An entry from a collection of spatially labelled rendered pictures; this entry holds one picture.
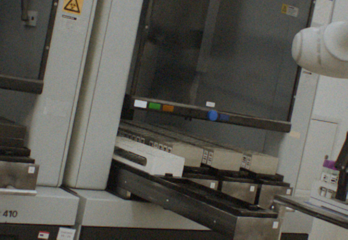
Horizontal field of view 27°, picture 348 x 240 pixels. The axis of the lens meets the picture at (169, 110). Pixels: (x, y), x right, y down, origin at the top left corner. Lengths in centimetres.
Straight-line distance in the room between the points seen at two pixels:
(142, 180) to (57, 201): 22
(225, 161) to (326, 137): 206
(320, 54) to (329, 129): 245
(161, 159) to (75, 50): 34
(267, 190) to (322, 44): 60
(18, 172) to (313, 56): 73
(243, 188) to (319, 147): 205
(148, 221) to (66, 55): 48
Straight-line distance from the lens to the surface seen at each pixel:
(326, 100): 411
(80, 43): 182
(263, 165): 225
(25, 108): 184
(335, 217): 178
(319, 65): 175
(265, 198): 218
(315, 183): 190
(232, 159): 216
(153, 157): 183
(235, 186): 208
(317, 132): 409
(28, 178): 172
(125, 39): 189
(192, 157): 206
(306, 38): 174
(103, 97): 187
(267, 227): 162
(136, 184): 185
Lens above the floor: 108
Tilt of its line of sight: 3 degrees down
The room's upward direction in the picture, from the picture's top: 11 degrees clockwise
